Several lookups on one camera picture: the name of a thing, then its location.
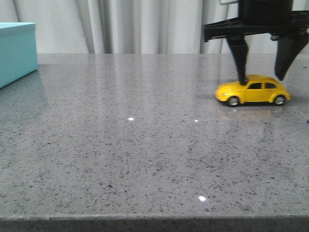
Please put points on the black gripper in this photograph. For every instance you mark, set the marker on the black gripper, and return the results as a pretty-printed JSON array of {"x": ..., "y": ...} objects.
[{"x": 275, "y": 17}]

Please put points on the yellow toy beetle car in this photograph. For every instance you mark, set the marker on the yellow toy beetle car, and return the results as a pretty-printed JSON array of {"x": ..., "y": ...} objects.
[{"x": 258, "y": 88}]

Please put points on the turquoise blue box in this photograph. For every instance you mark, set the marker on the turquoise blue box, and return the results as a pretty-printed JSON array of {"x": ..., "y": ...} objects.
[{"x": 18, "y": 51}]

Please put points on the grey pleated curtain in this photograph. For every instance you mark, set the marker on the grey pleated curtain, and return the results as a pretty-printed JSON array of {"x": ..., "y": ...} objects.
[{"x": 121, "y": 26}]

